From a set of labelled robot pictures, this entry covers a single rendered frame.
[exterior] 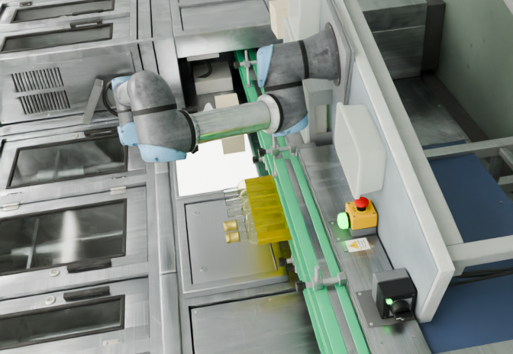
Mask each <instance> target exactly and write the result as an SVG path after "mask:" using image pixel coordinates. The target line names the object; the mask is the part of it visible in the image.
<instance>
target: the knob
mask: <svg viewBox="0 0 513 354"><path fill-rule="evenodd" d="M390 311H391V312H392V314H393V316H394V318H395V320H400V319H405V318H409V317H412V312H411V310H410V307H409V304H408V302H407V301H405V300H399V301H396V302H394V303H393V304H392V305H391V307H390Z"/></svg>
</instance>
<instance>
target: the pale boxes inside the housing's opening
mask: <svg viewBox="0 0 513 354"><path fill-rule="evenodd" d="M215 57H219V53H213V54H206V55H201V56H190V57H186V58H187V61H193V60H204V59H210V58H215ZM210 64H211V67H212V73H211V75H209V76H208V77H206V78H197V77H199V76H203V75H204V74H206V73H207V72H208V66H207V65H206V64H201V65H196V66H192V71H193V76H194V80H195V90H196V95H203V94H208V93H214V92H224V91H230V90H233V82H232V76H231V71H230V68H229V65H228V61H224V62H218V63H210Z"/></svg>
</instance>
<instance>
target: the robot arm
mask: <svg viewBox="0 0 513 354"><path fill-rule="evenodd" d="M256 67H257V79H258V86H259V87H261V88H264V92H265V95H261V96H260V97H259V98H258V99H257V101H254V102H249V103H245V104H241V105H234V106H230V107H226V108H215V109H214V108H213V107H212V105H211V103H207V104H206V105H205V109H204V111H202V112H198V109H197V106H193V107H187V108H194V110H191V111H186V109H187V108H182V110H180V111H178V108H177V104H176V98H175V96H174V94H173V91H172V89H171V88H170V87H169V84H168V83H167V82H166V81H165V79H164V78H163V77H161V76H160V75H159V74H157V73H155V72H153V71H150V70H141V71H139V72H136V73H135V74H133V75H132V76H124V77H119V78H116V79H112V81H111V84H112V91H113V92H114V97H115V104H116V108H117V111H118V119H119V123H120V124H119V126H118V133H119V137H120V141H121V144H122V145H128V146H138V147H139V148H140V153H141V156H142V159H143V160H144V161H145V162H148V163H157V162H169V161H178V160H184V159H187V153H192V154H195V153H197V152H198V145H199V144H203V143H209V142H212V141H216V140H223V139H226V138H230V137H236V136H240V135H243V134H249V133H253V132H257V131H260V130H263V131H264V132H266V133H268V134H272V135H273V136H274V137H282V136H286V135H289V134H293V133H296V132H299V131H300V130H303V129H305V128H306V127H307V126H308V110H307V107H306V102H305V93H304V89H303V84H302V80H303V79H327V80H328V81H332V80H337V77H338V62H337V51H336V47H335V43H334V38H333V36H332V33H331V31H330V30H329V29H326V30H322V31H320V33H318V34H315V35H312V36H310V37H308V38H306V39H304V40H297V41H292V42H287V43H279V44H274V45H273V44H271V45H270V46H267V47H261V48H259V49H258V51H257V56H256Z"/></svg>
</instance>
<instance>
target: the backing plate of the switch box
mask: <svg viewBox="0 0 513 354"><path fill-rule="evenodd" d="M355 294H356V297H357V300H358V301H359V304H360V307H361V310H362V312H363V316H364V318H365V320H366V324H367V326H368V328H372V327H380V326H385V325H389V324H394V323H401V322H406V321H410V320H415V316H414V314H412V317H409V318H405V319H400V320H395V318H394V317H391V318H386V319H382V318H381V317H380V314H379V311H378V309H377V306H376V303H375V301H374V300H373V296H372V289H370V290H365V291H357V292H355Z"/></svg>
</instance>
